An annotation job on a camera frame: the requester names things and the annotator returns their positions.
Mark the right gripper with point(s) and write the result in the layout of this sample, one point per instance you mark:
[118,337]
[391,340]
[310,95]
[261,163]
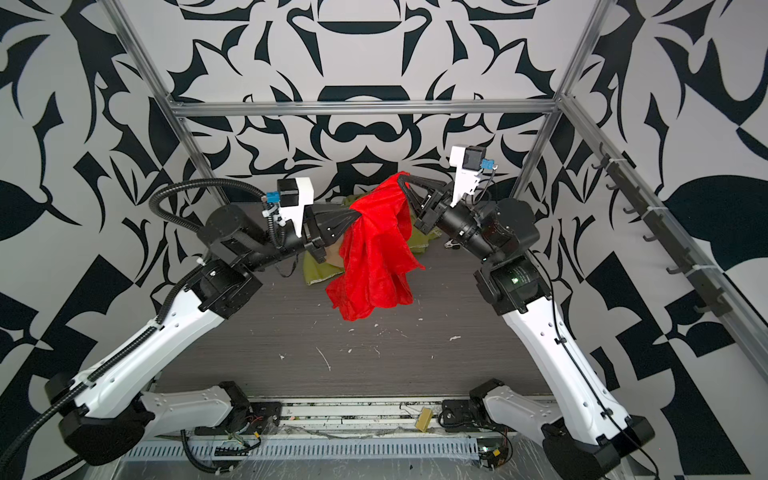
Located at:
[433,211]

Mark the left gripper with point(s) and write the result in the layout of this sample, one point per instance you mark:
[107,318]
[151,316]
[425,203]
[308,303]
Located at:
[318,223]

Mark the red cloth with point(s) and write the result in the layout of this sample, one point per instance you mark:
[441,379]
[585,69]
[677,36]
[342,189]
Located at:
[376,255]

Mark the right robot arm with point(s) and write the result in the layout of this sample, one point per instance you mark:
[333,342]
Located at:
[587,433]

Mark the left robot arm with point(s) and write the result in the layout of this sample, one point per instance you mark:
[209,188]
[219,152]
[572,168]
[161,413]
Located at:
[107,409]

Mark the beige cloth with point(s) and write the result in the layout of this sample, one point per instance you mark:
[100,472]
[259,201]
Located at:
[333,256]

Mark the green cloth with cartoon print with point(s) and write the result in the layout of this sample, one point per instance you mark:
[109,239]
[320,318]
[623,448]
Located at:
[316,273]

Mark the yellow tape piece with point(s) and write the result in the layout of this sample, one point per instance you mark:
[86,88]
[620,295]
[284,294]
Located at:
[424,419]

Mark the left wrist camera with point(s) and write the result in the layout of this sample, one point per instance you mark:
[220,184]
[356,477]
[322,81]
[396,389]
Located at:
[287,204]

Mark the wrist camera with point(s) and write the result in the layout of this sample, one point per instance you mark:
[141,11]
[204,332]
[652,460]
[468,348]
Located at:
[287,204]
[470,163]

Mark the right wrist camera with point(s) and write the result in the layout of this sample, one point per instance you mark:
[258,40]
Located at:
[470,163]

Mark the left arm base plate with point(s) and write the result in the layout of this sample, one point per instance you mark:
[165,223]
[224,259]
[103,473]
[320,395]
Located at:
[258,417]

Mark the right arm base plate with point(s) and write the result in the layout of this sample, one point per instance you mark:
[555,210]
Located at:
[459,415]

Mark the white slotted cable duct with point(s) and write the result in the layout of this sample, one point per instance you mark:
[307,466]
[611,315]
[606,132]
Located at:
[273,449]

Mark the black wall hook rack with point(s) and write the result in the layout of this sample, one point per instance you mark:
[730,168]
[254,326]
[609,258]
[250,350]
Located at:
[688,260]

